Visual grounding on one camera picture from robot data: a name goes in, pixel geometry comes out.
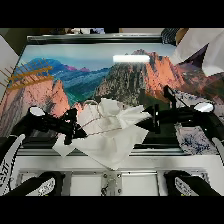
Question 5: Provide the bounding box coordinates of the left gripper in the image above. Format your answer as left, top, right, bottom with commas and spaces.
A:
61, 107, 88, 145

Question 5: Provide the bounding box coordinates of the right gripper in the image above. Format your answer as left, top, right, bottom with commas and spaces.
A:
134, 103, 165, 135

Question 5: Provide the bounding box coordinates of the white blue floral garment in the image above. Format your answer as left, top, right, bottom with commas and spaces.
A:
173, 89, 224, 156

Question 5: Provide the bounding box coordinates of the yellow wooden rack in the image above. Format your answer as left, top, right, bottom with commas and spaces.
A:
0, 58, 55, 91

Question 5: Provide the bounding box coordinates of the dark striped garment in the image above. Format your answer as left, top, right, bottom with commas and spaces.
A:
160, 28, 181, 46

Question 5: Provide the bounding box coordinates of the large white garment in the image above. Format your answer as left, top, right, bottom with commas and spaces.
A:
172, 28, 224, 78

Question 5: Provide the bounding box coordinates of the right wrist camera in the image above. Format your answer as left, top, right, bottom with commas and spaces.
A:
162, 84, 180, 110

